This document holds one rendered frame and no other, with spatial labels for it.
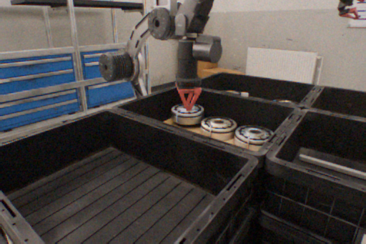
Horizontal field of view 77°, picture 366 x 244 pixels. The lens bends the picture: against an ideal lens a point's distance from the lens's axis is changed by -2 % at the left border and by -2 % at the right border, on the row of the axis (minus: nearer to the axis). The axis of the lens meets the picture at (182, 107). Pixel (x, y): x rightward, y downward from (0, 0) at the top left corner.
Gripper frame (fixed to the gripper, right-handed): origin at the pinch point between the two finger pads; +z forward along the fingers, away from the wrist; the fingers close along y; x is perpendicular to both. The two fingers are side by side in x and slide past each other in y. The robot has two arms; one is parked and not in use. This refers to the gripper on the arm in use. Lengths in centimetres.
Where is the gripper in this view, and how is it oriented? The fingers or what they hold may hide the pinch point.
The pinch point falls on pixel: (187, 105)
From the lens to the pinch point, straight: 73.7
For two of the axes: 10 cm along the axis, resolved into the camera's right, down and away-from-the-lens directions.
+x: -9.9, 0.4, -1.3
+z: -0.1, 9.4, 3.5
